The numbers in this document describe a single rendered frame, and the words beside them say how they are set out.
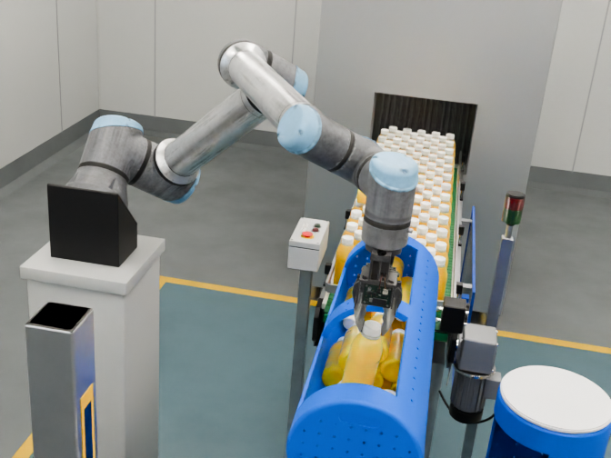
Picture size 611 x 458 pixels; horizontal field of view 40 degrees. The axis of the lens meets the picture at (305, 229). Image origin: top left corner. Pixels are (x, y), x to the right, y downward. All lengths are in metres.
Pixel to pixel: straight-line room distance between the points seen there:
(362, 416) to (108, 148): 1.17
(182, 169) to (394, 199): 1.07
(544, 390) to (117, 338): 1.19
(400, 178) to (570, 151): 5.37
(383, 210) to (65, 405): 0.73
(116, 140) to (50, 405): 1.53
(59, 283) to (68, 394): 1.44
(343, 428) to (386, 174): 0.54
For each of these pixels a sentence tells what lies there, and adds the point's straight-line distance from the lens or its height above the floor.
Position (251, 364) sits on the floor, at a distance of 4.03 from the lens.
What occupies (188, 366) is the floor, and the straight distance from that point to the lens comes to 4.01.
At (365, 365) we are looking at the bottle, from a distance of 1.73.
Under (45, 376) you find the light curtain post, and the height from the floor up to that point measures 1.63.
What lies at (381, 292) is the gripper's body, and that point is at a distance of 1.60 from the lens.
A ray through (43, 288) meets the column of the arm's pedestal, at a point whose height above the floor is 1.03.
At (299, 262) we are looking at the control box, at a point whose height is 1.03.
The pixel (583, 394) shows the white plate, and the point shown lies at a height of 1.04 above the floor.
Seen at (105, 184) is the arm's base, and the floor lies 1.33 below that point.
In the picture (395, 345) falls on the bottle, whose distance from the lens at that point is 2.10.
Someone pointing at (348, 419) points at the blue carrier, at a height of 1.19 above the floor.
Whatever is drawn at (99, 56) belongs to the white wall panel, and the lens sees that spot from 7.29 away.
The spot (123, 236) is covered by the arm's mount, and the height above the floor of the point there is 1.18.
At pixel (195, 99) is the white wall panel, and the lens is 7.07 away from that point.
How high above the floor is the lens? 2.20
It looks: 24 degrees down
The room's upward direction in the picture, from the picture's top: 5 degrees clockwise
